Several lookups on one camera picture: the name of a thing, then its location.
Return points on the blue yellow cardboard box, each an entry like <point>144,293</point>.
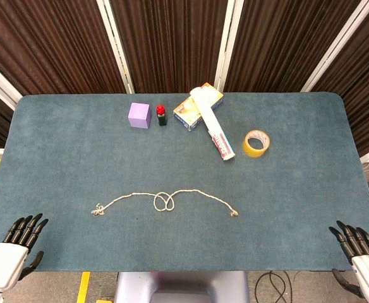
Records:
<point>187,115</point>

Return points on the dark bottle with red cap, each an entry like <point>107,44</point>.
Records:
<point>161,117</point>

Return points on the white plastic wrap roll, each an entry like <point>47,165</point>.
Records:
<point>211,123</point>

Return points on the grey robot torso base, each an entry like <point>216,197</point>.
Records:
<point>181,284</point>

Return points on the yellow packing tape roll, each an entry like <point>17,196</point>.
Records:
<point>251,151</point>

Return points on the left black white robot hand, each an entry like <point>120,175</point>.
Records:
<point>6,265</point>

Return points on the blue-grey felt table mat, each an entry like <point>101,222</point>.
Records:
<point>184,240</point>

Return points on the purple cube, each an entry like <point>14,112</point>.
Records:
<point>138,113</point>

